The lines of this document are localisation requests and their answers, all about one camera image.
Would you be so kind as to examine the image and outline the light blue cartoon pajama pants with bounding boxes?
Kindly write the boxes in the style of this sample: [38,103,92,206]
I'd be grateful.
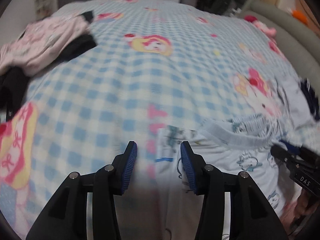
[155,114,300,239]

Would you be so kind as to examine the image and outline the person's right hand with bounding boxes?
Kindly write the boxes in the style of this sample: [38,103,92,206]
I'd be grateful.
[294,189,318,218]

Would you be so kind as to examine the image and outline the folded light blue garment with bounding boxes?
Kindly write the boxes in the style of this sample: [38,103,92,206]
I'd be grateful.
[276,76,316,129]

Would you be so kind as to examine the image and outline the navy striped folded garment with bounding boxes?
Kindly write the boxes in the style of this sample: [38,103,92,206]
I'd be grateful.
[300,79,319,122]

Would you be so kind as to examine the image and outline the grey padded headboard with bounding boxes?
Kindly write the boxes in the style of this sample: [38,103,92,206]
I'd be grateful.
[238,0,319,83]

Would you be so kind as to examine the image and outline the pink plush toy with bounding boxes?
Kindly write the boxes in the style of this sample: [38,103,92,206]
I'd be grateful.
[253,21,277,38]

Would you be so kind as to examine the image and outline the orange carrot plush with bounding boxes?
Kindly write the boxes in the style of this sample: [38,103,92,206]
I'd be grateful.
[287,9,308,25]

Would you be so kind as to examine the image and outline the black garment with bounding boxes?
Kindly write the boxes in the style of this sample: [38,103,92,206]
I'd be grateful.
[1,11,97,120]

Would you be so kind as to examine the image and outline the red round plush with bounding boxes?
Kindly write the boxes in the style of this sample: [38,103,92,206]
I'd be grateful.
[244,15,258,23]

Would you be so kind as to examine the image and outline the blue checkered cartoon blanket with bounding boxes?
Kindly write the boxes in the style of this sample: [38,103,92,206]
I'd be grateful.
[0,0,318,238]

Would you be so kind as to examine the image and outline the pink cartoon pajama garment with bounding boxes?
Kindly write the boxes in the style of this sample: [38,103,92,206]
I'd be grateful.
[1,15,89,76]

